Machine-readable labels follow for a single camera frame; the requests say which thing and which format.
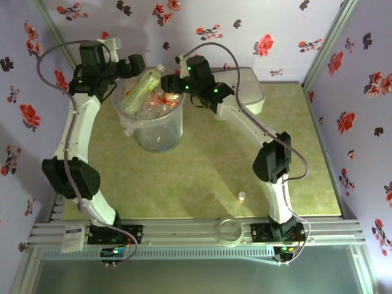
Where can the clear bottle white red label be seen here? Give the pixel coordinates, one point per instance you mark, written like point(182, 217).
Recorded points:
point(168, 100)

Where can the green tea plastic bottle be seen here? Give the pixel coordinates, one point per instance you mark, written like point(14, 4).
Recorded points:
point(141, 88)

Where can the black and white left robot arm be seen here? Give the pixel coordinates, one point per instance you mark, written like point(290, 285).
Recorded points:
point(76, 128)

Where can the transparent plastic bin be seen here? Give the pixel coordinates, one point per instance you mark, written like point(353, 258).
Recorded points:
point(159, 134)

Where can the clear plastic bin liner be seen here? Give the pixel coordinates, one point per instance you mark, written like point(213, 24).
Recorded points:
point(128, 127)

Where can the white square storage box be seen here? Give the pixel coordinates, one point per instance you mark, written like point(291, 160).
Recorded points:
point(254, 92)

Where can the small white bottle cap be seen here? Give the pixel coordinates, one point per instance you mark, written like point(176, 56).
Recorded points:
point(242, 196)

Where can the clear adhesive tape roll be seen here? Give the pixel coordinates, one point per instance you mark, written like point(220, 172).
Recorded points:
point(219, 235)

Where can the white blue printed packet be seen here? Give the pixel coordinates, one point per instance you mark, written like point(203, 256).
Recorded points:
point(73, 239)

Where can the small controller board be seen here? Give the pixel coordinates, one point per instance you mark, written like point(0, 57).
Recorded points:
point(286, 249)
point(114, 251)

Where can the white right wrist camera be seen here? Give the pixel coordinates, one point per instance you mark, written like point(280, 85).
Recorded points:
point(182, 65)

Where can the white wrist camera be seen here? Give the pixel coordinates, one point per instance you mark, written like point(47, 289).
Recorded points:
point(113, 46)
point(182, 65)

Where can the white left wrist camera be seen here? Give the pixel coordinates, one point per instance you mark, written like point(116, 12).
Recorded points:
point(113, 46)

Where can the aluminium frame post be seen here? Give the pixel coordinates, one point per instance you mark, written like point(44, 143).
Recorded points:
point(52, 24)
point(329, 46)

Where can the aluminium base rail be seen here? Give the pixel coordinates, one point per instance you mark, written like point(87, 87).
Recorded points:
point(183, 232)

